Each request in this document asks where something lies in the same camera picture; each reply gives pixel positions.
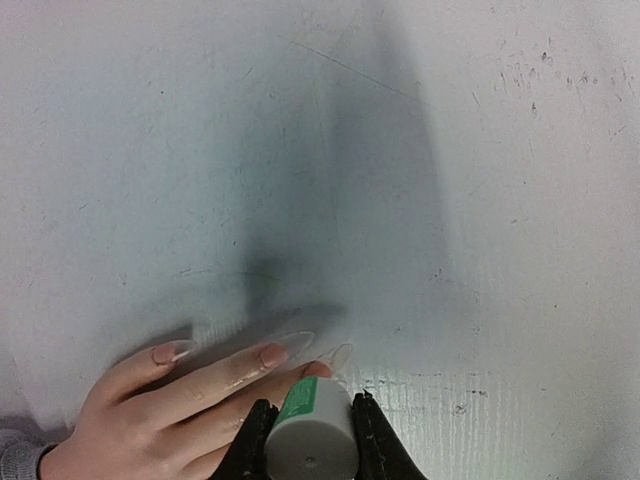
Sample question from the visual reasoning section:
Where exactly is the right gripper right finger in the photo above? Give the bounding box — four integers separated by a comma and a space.
352, 392, 427, 480

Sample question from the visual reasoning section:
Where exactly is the person's bare hand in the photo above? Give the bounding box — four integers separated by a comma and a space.
39, 332, 352, 479

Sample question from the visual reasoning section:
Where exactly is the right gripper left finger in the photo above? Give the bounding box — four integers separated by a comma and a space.
212, 399, 279, 480

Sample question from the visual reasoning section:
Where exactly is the white nail polish cap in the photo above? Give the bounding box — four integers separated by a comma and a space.
265, 376, 359, 480

